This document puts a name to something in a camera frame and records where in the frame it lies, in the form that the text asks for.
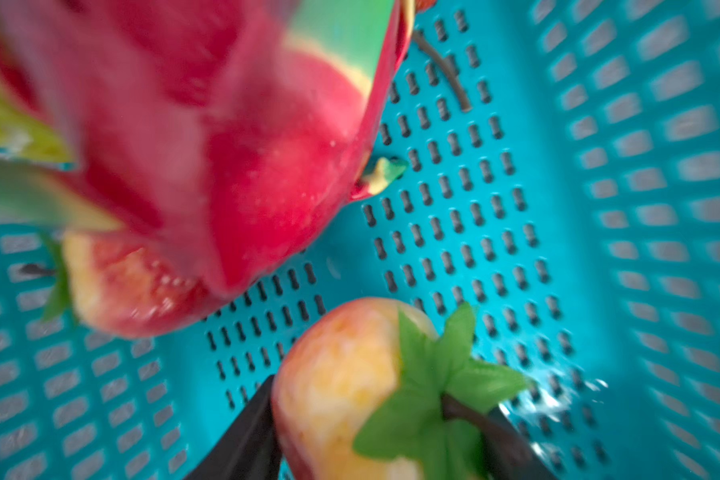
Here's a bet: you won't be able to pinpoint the fake peach with leaves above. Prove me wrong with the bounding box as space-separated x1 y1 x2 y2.
271 297 529 479

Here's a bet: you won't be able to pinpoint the teal plastic basket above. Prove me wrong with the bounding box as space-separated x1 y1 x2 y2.
0 1 720 479

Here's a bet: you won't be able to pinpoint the fake red dragon fruit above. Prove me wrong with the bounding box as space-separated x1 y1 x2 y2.
0 1 415 297

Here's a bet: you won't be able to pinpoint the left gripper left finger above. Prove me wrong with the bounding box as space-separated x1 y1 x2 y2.
186 376 282 480

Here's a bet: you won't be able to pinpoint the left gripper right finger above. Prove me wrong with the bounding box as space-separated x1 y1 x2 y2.
442 392 559 480

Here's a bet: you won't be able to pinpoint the fake red peach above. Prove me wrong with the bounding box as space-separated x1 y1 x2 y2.
41 231 229 339

